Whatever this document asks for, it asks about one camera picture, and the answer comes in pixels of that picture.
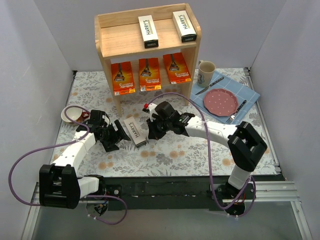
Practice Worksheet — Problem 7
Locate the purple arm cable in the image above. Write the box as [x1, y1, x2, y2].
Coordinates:
[146, 92, 257, 218]
[8, 105, 128, 225]

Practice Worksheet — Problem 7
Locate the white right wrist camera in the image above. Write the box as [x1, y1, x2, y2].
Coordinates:
[142, 103, 159, 122]

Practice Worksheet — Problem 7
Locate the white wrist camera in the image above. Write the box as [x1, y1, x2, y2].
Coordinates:
[142, 103, 159, 122]
[102, 113, 111, 126]

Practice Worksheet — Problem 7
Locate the wooden two-tier shelf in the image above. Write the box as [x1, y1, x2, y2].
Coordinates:
[94, 2, 202, 118]

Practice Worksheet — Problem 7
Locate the blue checkered cloth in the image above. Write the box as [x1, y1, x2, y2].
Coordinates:
[190, 71, 260, 125]

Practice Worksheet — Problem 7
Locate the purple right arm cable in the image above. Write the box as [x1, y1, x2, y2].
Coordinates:
[146, 92, 257, 218]

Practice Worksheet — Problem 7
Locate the white red floral cup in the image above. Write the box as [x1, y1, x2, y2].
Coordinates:
[60, 105, 90, 123]

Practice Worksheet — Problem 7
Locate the cream patterned mug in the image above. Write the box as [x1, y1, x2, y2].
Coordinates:
[197, 60, 216, 88]

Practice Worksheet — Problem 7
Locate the black handled fork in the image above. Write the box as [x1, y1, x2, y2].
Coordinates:
[226, 100, 247, 124]

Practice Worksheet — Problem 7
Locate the black handled knife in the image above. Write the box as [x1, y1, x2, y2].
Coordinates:
[195, 76, 225, 95]

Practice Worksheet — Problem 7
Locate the pink dotted plate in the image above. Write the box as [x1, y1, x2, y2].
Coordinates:
[203, 88, 239, 117]

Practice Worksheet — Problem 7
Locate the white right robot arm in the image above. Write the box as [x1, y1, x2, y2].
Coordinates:
[143, 101, 268, 199]

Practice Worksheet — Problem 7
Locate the orange Gillette razor box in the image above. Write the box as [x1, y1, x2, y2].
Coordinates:
[138, 57, 162, 92]
[111, 61, 136, 96]
[163, 52, 192, 85]

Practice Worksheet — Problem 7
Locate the white Harry's razor box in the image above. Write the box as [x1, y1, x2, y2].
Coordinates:
[138, 15, 159, 49]
[172, 10, 197, 43]
[124, 116, 147, 148]

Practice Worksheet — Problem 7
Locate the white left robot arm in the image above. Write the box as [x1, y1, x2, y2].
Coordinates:
[39, 110, 130, 209]

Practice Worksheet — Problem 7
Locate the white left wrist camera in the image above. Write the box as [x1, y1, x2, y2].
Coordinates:
[102, 113, 111, 126]

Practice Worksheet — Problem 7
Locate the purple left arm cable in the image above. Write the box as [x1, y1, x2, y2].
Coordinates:
[8, 105, 128, 225]

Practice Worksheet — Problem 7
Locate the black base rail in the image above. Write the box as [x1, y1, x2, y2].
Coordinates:
[43, 172, 286, 212]

